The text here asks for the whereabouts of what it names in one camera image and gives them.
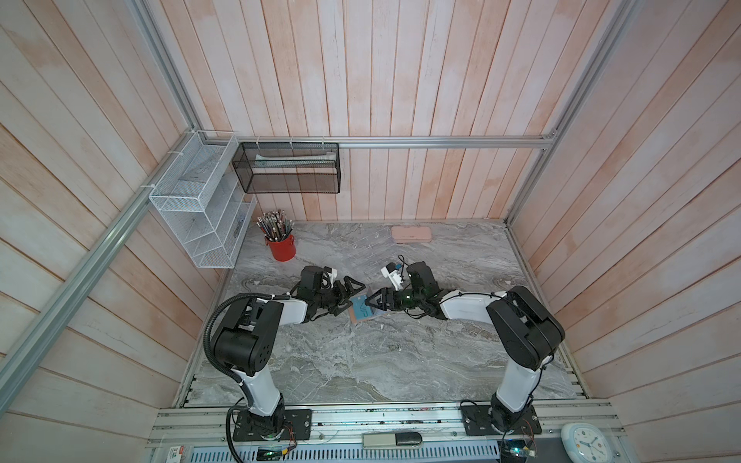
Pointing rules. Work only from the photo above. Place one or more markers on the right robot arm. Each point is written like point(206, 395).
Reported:
point(529, 333)

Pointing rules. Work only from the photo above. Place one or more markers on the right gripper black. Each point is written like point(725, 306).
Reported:
point(367, 301)

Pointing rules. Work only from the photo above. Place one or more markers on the grey black handheld device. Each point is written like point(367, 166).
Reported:
point(392, 440)

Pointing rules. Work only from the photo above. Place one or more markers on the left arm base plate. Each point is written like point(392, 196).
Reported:
point(282, 425)

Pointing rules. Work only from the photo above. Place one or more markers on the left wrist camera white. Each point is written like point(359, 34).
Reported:
point(328, 277)

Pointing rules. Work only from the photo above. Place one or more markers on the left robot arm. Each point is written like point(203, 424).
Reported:
point(239, 338)

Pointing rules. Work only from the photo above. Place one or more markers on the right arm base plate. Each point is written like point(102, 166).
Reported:
point(488, 420)

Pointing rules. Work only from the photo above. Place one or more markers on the white wire mesh shelf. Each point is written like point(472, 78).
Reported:
point(199, 197)

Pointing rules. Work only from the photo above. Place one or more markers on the red pen cup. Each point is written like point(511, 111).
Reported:
point(283, 250)

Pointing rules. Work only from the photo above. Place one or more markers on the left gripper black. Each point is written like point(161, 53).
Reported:
point(343, 296)

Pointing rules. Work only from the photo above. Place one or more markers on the white analog clock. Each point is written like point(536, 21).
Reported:
point(585, 443)

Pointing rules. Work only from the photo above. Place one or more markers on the black mesh wall basket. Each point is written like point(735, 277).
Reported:
point(288, 167)

